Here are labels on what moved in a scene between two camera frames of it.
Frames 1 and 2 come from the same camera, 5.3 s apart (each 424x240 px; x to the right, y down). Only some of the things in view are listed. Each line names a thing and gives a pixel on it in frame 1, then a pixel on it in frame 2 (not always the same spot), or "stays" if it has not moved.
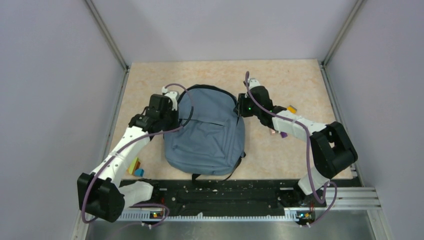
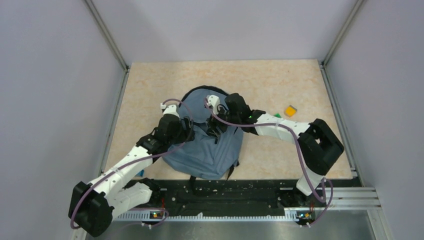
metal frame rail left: (80, 231) stays
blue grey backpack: (213, 142) stays
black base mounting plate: (200, 195) stays
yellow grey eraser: (291, 109) stays
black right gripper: (240, 110) → (212, 124)
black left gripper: (176, 116) → (184, 132)
